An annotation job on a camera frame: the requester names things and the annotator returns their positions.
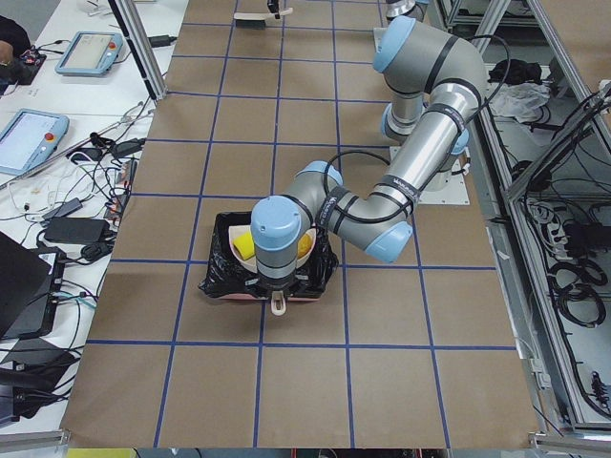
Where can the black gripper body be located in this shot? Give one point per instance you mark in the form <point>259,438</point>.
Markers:
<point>273,6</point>
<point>275,285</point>

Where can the beige plastic dustpan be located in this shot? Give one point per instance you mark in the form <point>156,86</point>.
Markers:
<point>271,261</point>

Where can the beige hand brush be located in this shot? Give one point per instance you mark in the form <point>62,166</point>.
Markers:
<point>258,21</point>

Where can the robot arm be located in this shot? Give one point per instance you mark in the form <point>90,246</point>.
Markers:
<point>412,57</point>
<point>411,8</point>

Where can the bin with black bag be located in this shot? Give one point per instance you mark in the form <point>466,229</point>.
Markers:
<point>227,278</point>

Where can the yellow toy pepper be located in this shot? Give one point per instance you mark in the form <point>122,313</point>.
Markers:
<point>304,245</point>

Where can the black power adapter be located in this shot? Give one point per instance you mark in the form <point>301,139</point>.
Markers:
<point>161,41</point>

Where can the far teach pendant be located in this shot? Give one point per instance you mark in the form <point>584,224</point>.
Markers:
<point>90,53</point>

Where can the teach pendant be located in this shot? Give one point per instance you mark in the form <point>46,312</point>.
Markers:
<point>90,53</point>
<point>29,139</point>

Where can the black laptop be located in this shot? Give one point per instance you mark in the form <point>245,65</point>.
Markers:
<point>30,278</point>

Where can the near teach pendant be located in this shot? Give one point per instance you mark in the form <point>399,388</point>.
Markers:
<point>29,139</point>

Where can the aluminium frame post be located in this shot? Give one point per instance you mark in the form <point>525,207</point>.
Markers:
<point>128,19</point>

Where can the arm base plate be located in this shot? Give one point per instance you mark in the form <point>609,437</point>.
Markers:
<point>446,188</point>

